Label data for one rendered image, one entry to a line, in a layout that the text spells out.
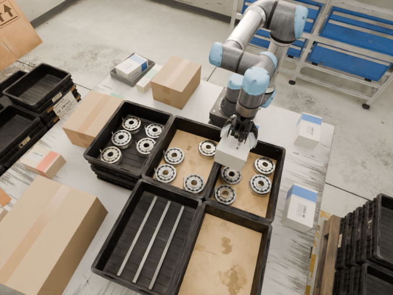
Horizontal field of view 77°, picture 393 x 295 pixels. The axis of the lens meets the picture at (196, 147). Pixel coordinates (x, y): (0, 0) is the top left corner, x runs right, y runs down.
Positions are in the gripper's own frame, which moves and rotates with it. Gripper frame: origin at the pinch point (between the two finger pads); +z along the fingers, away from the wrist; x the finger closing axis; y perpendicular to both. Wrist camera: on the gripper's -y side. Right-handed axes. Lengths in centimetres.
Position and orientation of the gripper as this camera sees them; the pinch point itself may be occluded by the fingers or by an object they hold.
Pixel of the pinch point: (237, 140)
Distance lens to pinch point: 103.2
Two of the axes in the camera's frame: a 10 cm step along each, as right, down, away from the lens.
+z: -0.4, 5.5, 8.3
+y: -4.2, 7.4, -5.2
